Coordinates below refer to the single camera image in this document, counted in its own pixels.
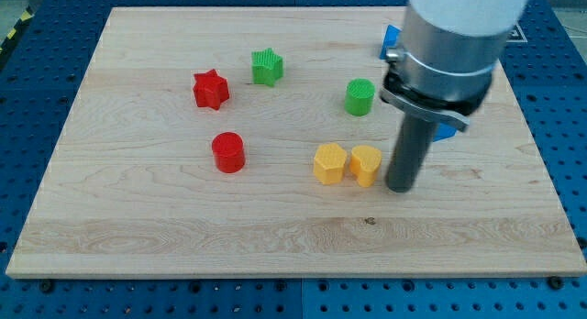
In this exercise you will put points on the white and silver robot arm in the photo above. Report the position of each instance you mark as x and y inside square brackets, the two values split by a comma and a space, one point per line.
[441, 66]

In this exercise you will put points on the yellow heart block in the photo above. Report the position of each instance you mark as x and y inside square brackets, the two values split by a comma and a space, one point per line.
[364, 164]

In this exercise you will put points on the yellow hexagon block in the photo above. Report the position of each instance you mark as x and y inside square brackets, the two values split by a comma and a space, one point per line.
[329, 163]

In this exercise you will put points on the blue block lower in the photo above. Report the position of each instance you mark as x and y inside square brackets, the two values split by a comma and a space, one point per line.
[444, 132]

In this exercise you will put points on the green cylinder block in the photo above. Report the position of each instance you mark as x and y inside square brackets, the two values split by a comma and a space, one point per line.
[359, 96]

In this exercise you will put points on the light wooden board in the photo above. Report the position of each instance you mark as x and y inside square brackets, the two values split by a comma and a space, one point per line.
[132, 190]

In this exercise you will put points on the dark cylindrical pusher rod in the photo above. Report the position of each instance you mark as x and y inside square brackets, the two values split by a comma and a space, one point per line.
[410, 149]

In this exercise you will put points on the red cylinder block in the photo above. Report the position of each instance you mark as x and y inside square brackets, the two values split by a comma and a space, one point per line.
[228, 152]

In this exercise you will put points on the red star block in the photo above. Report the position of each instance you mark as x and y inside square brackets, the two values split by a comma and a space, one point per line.
[210, 89]

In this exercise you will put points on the green star block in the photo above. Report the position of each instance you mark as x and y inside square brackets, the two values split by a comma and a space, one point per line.
[266, 67]

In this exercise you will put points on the blue block upper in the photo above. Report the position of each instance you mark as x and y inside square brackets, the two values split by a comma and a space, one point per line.
[389, 40]

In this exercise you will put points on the blue block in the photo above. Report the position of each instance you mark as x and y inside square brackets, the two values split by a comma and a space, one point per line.
[444, 132]
[389, 40]

